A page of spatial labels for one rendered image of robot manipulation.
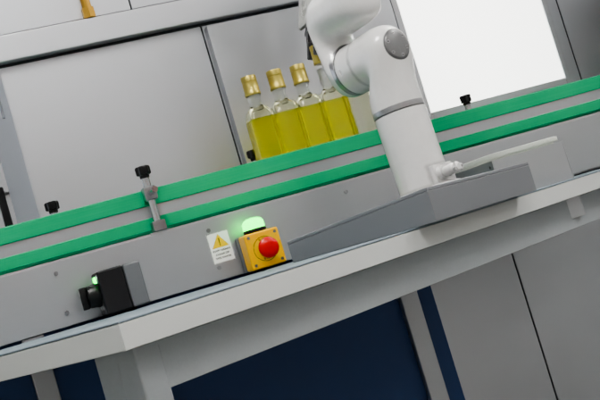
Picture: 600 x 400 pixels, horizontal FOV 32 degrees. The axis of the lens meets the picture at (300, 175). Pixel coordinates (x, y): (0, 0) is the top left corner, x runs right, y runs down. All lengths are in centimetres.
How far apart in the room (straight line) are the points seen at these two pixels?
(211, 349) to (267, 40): 122
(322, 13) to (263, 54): 54
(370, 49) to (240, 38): 64
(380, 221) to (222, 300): 44
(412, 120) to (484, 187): 18
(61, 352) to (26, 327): 66
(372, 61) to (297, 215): 41
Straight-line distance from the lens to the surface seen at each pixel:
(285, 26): 246
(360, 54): 185
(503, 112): 245
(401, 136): 182
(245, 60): 241
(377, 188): 215
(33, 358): 137
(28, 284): 197
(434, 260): 173
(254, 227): 200
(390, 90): 183
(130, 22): 239
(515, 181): 183
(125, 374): 129
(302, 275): 142
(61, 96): 234
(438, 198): 163
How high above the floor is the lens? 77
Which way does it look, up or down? 4 degrees up
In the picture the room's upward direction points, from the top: 17 degrees counter-clockwise
